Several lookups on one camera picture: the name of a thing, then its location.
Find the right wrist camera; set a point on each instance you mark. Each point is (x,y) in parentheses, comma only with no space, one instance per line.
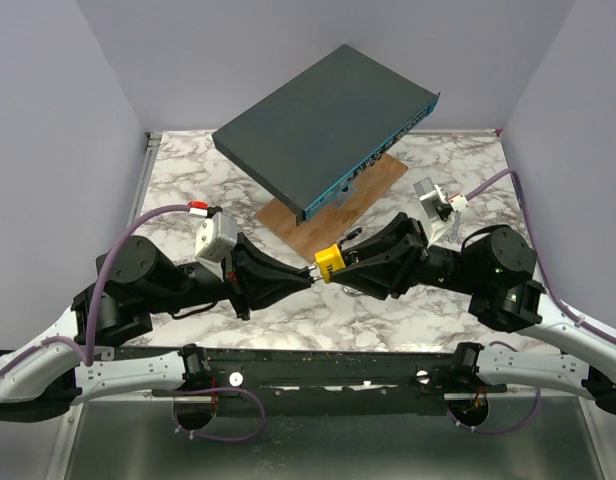
(439,209)

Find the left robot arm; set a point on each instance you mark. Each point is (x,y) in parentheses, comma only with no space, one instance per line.
(64,366)

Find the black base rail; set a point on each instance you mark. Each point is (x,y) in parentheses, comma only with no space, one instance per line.
(330,383)

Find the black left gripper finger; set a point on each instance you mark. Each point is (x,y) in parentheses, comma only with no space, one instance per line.
(256,266)
(262,295)

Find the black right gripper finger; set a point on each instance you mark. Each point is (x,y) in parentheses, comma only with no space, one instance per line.
(379,280)
(381,241)

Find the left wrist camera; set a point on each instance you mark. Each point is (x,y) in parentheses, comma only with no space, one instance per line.
(215,239)

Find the wooden board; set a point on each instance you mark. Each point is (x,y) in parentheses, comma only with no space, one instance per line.
(328,225)

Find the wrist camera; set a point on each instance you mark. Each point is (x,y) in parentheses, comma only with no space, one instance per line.
(215,239)
(439,209)

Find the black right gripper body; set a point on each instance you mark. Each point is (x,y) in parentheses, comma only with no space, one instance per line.
(419,251)

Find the yellow padlock with black shackle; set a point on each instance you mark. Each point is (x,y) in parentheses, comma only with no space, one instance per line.
(331,259)

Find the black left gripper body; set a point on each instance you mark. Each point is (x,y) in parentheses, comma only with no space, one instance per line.
(237,286)

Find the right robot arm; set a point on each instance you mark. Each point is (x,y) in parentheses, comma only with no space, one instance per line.
(496,272)

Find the large brass padlock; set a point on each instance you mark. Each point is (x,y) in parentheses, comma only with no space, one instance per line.
(351,292)

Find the dark network switch box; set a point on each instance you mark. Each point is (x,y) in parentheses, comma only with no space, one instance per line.
(309,139)

